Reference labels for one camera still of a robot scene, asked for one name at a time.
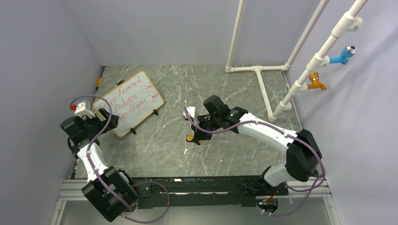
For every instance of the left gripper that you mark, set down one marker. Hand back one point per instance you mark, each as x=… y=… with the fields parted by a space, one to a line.
x=112 y=123

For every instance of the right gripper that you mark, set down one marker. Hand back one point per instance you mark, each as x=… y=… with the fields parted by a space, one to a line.
x=199 y=135

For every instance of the yellow whiteboard eraser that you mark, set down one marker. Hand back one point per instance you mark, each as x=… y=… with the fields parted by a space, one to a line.
x=194 y=138

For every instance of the yellow framed whiteboard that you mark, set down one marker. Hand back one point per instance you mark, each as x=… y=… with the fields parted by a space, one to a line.
x=130 y=102

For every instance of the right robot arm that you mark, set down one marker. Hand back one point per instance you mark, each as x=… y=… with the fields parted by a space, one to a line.
x=300 y=148

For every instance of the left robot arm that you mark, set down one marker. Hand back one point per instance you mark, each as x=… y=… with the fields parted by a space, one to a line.
x=109 y=190

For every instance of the orange faucet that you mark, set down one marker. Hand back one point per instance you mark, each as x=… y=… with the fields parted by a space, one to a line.
x=315 y=82

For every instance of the blue faucet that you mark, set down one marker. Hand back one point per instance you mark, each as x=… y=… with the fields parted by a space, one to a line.
x=348 y=52

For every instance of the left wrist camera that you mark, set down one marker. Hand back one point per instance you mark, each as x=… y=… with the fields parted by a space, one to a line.
x=82 y=109

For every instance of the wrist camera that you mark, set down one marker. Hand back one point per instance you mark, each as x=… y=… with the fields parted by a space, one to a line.
x=189 y=113
x=82 y=109

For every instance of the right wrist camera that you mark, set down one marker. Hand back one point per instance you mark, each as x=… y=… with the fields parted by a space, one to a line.
x=189 y=113

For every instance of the yellow black tool at wall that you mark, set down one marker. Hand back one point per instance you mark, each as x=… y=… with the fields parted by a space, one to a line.
x=98 y=84

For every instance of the aluminium frame rail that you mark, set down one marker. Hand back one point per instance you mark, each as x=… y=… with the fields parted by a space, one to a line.
x=71 y=191

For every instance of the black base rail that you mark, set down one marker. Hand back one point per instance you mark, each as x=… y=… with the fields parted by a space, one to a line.
x=245 y=191

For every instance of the white PVC pipe frame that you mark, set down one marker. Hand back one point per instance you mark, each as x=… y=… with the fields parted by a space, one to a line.
x=350 y=21

